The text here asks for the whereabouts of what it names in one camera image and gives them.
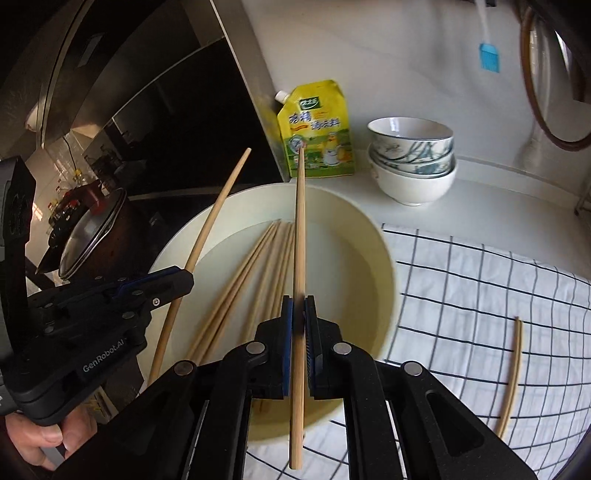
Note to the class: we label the pot with glass lid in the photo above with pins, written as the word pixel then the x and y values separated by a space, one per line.
pixel 89 234

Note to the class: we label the metal dish rack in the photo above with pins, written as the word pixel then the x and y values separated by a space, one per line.
pixel 583 203

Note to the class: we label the person's left hand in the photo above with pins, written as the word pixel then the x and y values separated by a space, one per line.
pixel 31 440

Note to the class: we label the wooden chopstick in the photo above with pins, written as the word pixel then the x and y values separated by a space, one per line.
pixel 298 374
pixel 190 264

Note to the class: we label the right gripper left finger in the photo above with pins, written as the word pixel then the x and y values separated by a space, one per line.
pixel 265 361

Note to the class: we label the yellow seasoning pouch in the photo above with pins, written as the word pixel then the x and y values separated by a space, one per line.
pixel 314 121

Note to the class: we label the chopstick on cloth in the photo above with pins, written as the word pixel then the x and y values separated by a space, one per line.
pixel 510 378
pixel 516 368

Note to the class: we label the steel stove side panel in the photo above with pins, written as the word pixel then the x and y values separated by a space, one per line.
pixel 156 96

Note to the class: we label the white blue checked cloth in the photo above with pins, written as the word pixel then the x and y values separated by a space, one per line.
pixel 461 303

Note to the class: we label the plain white bowl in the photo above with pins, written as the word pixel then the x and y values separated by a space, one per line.
pixel 413 191

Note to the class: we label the white hanging brush handle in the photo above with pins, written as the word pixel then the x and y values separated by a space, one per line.
pixel 535 143

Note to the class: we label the round wooden rimmed sieve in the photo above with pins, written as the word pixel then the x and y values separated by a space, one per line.
pixel 528 18

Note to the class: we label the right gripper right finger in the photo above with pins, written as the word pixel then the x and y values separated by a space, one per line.
pixel 331 361

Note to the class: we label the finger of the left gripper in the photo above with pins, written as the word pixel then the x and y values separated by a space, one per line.
pixel 166 284
pixel 130 315

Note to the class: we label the large white plastic basin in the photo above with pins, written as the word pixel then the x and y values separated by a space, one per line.
pixel 350 273

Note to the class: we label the blue silicone brush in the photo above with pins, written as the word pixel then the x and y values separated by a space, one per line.
pixel 489 56

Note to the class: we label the blue patterned bowl upper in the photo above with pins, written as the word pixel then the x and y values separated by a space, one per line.
pixel 409 138

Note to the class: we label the wooden chopstick nine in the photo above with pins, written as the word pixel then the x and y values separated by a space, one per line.
pixel 207 333

